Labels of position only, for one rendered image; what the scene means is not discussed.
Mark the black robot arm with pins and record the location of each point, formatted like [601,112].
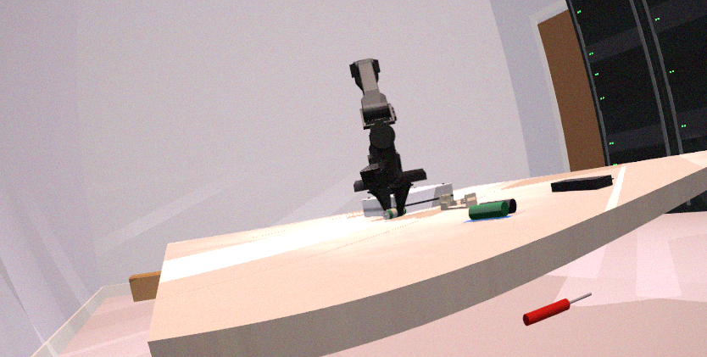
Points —
[375,115]

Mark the red-handled screwdriver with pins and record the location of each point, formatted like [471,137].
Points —
[550,310]

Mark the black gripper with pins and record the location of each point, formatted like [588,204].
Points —
[401,179]

